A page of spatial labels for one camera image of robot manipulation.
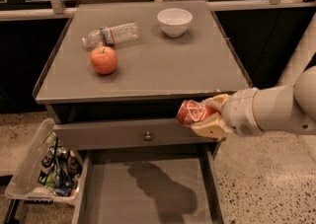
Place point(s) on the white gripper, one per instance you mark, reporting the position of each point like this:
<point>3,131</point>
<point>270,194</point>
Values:
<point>241,111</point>

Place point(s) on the red coke can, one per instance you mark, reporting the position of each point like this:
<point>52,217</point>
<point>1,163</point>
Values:
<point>191,112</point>

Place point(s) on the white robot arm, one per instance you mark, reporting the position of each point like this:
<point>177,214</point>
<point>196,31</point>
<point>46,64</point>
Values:
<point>290,108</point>

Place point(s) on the grey top drawer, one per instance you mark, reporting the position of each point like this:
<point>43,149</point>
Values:
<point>126,133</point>

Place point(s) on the round metal drawer knob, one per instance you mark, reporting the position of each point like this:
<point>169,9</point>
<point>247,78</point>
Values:
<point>148,136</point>

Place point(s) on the grey drawer cabinet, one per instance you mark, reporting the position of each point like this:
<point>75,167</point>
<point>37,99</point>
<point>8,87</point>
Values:
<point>155,73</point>

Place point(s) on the open grey middle drawer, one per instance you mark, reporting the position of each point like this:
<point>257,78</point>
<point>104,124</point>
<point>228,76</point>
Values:
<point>150,185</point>

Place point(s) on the white ceramic bowl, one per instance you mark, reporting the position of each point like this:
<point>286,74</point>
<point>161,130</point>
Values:
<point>174,22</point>

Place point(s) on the red apple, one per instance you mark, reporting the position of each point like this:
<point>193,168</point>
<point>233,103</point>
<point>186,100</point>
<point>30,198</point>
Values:
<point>104,60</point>

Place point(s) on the clear plastic water bottle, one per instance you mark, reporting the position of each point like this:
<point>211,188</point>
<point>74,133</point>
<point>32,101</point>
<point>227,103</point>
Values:
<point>111,35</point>

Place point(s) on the snack bags in bin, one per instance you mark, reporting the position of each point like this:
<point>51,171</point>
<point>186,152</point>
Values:
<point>63,170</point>

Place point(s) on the clear plastic bin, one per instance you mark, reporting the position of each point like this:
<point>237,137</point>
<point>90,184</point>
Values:
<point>24,184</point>

